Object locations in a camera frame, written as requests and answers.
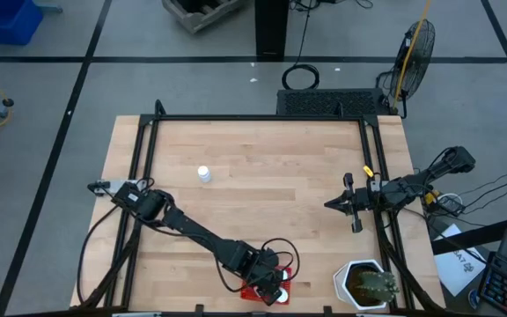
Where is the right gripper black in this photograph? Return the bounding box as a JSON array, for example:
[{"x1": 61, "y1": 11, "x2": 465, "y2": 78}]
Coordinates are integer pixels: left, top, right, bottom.
[{"x1": 323, "y1": 173, "x2": 383, "y2": 234}]

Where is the red plastic slotted basket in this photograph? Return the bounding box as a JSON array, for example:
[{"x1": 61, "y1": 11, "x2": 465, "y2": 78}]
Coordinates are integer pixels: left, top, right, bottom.
[{"x1": 240, "y1": 265, "x2": 293, "y2": 306}]

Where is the white hexagonal plant pot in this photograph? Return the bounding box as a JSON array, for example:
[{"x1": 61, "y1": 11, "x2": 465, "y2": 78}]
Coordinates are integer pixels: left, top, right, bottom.
[{"x1": 333, "y1": 258, "x2": 390, "y2": 312}]

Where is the green cactus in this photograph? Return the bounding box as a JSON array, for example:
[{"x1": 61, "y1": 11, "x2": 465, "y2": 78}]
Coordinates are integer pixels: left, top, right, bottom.
[{"x1": 357, "y1": 269, "x2": 400, "y2": 306}]

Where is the black ventilated box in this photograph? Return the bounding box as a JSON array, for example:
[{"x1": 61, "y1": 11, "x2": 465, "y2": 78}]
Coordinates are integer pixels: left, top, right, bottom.
[{"x1": 276, "y1": 87, "x2": 390, "y2": 117}]

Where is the black power adapter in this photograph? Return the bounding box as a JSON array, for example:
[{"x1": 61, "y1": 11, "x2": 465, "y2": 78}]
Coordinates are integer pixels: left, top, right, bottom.
[{"x1": 437, "y1": 193, "x2": 467, "y2": 217}]

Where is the white paper sheet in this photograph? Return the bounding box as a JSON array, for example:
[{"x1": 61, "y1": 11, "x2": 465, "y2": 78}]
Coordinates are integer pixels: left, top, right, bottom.
[{"x1": 433, "y1": 223, "x2": 488, "y2": 298}]

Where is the black flat bar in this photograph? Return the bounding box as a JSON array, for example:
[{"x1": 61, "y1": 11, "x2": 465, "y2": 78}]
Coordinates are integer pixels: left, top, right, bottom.
[{"x1": 430, "y1": 212, "x2": 507, "y2": 256}]

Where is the black floor fan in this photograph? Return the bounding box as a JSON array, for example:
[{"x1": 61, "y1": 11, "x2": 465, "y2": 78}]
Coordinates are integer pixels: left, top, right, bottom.
[{"x1": 376, "y1": 18, "x2": 437, "y2": 120}]

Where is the black tower case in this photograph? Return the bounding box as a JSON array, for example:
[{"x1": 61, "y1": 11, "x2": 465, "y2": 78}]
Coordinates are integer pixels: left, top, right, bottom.
[{"x1": 254, "y1": 0, "x2": 290, "y2": 62}]

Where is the grey wooden crate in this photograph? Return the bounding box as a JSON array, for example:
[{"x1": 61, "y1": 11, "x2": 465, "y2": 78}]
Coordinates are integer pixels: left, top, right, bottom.
[{"x1": 161, "y1": 0, "x2": 249, "y2": 35}]

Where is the blue plastic bin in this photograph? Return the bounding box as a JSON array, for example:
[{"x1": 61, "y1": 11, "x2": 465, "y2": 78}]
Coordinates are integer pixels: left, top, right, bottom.
[{"x1": 0, "y1": 0, "x2": 45, "y2": 47}]

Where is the black looped cable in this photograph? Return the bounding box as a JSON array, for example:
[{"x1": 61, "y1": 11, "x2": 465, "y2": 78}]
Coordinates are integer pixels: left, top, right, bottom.
[{"x1": 216, "y1": 237, "x2": 301, "y2": 294}]

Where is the black aluminium rig frame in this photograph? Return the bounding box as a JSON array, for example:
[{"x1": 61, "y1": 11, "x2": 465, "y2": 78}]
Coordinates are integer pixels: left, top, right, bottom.
[{"x1": 70, "y1": 99, "x2": 448, "y2": 317}]

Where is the black coiled cable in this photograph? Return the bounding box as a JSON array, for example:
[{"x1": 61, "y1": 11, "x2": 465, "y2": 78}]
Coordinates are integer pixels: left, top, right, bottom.
[{"x1": 281, "y1": 0, "x2": 321, "y2": 92}]

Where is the yellow hanging cable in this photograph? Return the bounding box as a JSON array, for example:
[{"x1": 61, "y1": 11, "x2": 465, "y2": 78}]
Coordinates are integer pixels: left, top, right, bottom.
[{"x1": 391, "y1": 0, "x2": 433, "y2": 111}]

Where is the black arm base cable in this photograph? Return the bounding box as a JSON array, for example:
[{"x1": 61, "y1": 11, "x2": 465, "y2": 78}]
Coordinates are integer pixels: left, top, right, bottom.
[{"x1": 76, "y1": 204, "x2": 125, "y2": 305}]

